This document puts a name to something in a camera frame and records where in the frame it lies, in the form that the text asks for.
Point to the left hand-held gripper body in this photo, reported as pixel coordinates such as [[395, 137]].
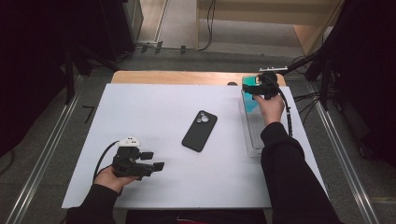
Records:
[[127, 163]]

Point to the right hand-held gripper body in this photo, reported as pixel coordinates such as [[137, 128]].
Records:
[[269, 87]]

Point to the clear plastic tray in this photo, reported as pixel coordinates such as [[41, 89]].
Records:
[[255, 133]]

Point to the black phone case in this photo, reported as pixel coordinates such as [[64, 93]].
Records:
[[199, 131]]

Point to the person's right hand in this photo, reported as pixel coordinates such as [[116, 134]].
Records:
[[271, 109]]

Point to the person's left hand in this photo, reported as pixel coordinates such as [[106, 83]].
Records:
[[109, 182]]

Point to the small dark round object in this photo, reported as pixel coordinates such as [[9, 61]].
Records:
[[232, 83]]

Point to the white board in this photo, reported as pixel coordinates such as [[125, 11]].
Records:
[[174, 180]]

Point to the black metal stand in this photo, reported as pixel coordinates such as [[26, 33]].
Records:
[[323, 71], [70, 77]]

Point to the wooden table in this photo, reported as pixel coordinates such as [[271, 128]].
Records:
[[186, 77]]

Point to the light wooden bench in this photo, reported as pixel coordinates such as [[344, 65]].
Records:
[[264, 12]]

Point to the black curtain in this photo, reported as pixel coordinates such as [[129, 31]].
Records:
[[28, 62], [370, 77]]

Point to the dark cabinet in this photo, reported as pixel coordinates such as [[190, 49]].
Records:
[[121, 28]]

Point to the metal floor rail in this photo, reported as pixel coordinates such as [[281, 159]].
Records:
[[345, 161], [40, 168]]

